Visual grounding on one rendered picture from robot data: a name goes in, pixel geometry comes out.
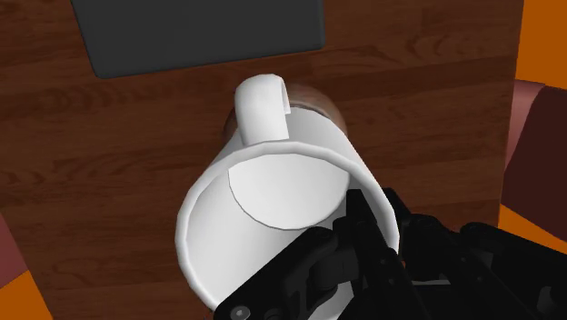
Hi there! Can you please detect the dark red chair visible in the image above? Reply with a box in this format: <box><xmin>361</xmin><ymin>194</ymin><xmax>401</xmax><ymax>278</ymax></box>
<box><xmin>500</xmin><ymin>79</ymin><xmax>567</xmax><ymax>243</ymax></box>
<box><xmin>0</xmin><ymin>212</ymin><xmax>30</xmax><ymax>290</ymax></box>

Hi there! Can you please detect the white mug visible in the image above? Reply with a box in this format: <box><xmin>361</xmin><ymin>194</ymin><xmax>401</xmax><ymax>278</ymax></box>
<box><xmin>174</xmin><ymin>74</ymin><xmax>401</xmax><ymax>313</ymax></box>

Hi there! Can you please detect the brown wooden table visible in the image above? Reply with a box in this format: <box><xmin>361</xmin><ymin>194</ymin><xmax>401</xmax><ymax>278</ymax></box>
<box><xmin>0</xmin><ymin>0</ymin><xmax>525</xmax><ymax>320</ymax></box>

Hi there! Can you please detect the dark grey flat tablet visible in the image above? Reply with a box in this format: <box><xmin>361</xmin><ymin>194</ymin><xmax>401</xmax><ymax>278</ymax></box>
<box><xmin>69</xmin><ymin>0</ymin><xmax>327</xmax><ymax>80</ymax></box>

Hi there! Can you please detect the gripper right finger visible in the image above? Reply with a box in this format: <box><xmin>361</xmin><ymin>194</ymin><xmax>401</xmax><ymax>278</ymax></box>
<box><xmin>382</xmin><ymin>187</ymin><xmax>567</xmax><ymax>320</ymax></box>

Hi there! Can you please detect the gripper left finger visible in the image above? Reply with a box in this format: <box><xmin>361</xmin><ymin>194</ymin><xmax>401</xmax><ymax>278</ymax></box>
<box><xmin>214</xmin><ymin>188</ymin><xmax>427</xmax><ymax>320</ymax></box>

